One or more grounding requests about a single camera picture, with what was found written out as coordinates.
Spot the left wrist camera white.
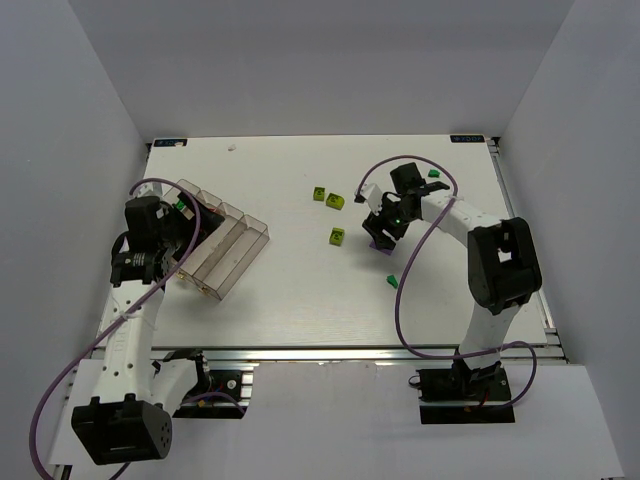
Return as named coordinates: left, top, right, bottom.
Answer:
left=131, top=182, right=163, bottom=198

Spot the purple plate green lego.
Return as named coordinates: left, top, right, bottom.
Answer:
left=369, top=240, right=394, bottom=256

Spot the lime lego brick far left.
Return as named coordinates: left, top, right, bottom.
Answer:
left=313, top=187, right=326, bottom=202

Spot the clear compartment organizer tray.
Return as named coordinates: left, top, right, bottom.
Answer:
left=176, top=179, right=270, bottom=300

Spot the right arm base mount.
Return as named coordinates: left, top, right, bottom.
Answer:
left=408, top=360, right=515, bottom=425

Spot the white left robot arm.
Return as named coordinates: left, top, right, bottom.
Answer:
left=71, top=191, right=223, bottom=466

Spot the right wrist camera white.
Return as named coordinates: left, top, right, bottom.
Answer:
left=354, top=183, right=383, bottom=215

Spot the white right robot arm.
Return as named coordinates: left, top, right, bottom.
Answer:
left=354, top=155, right=542, bottom=379

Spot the lime lego brick lower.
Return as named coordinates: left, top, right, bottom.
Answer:
left=329, top=227, right=345, bottom=246

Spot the blue label corner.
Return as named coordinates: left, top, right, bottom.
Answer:
left=153, top=138, right=188, bottom=148
left=449, top=134, right=486, bottom=143

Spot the lime lego brick middle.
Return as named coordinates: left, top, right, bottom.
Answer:
left=325, top=192, right=345, bottom=210

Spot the blue label left corner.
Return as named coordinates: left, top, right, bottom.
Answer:
left=153, top=138, right=188, bottom=148

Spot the blue label right corner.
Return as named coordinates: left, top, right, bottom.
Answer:
left=449, top=134, right=486, bottom=143

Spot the small green wedge lego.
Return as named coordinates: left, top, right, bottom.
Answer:
left=386, top=275, right=399, bottom=289

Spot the lime lego brick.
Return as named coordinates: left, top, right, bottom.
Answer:
left=325, top=192, right=345, bottom=210
left=313, top=187, right=326, bottom=202
left=329, top=227, right=345, bottom=246

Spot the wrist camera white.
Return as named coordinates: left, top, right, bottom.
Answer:
left=131, top=182, right=163, bottom=198
left=354, top=183, right=383, bottom=215

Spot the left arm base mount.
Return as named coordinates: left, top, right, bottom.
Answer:
left=156, top=348, right=244, bottom=420

